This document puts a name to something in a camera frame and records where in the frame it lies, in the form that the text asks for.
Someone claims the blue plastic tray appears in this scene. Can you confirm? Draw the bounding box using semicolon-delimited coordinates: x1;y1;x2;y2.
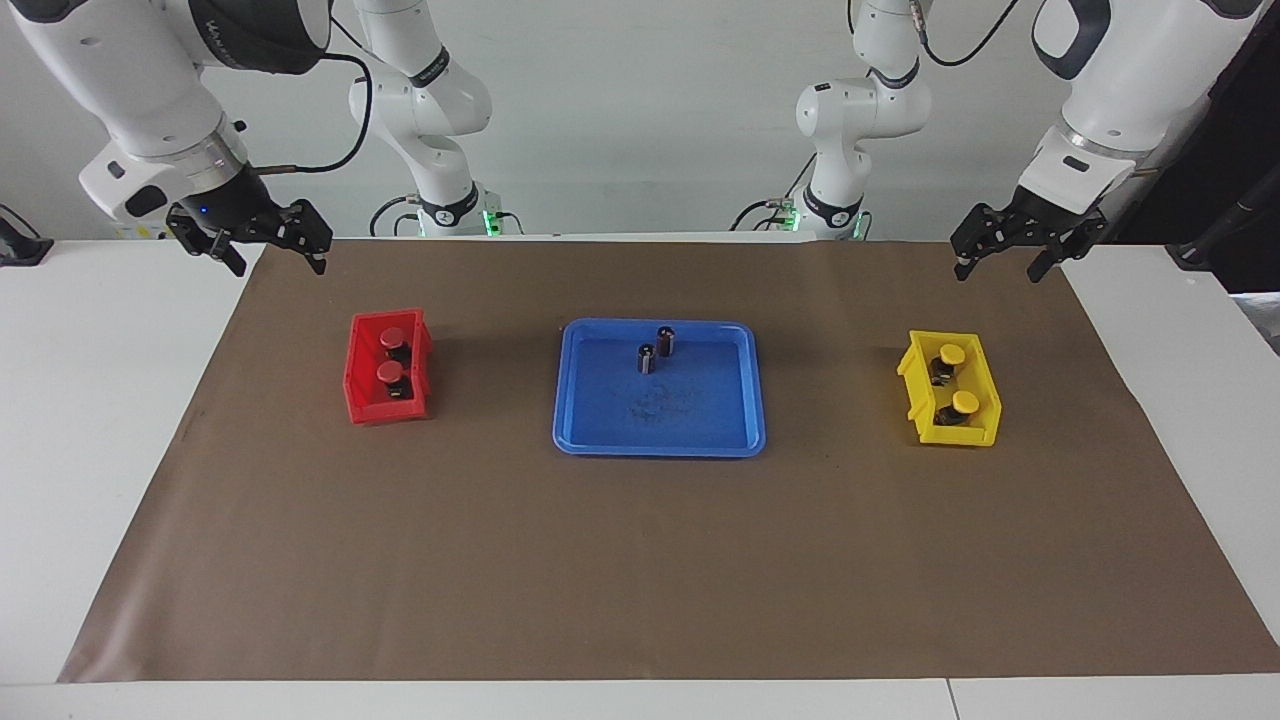
552;318;768;459

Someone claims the yellow plastic bin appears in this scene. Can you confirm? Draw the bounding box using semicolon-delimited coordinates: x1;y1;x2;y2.
897;330;1003;447

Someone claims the red plastic bin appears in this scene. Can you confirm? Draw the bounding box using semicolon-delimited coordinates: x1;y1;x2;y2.
343;308;435;427

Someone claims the black stand rod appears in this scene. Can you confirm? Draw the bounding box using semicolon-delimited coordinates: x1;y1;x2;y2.
1165;165;1280;271

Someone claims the black background panel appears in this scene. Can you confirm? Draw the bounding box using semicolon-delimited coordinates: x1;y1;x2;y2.
1105;0;1280;296

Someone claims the black clamp device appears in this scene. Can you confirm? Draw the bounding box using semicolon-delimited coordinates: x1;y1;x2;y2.
0;205;53;268

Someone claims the brown paper table mat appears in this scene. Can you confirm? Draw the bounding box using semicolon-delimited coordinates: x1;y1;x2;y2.
57;238;1280;684

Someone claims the black base cable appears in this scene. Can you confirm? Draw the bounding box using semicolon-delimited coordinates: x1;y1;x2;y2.
730;150;816;233
369;195;421;238

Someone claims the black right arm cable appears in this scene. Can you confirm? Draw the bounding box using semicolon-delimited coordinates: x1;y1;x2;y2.
250;15;374;176

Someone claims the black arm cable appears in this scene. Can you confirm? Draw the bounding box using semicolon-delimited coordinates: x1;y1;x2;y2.
250;15;374;176
905;0;1023;69

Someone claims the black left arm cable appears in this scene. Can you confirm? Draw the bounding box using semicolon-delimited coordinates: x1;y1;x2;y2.
905;0;1023;69

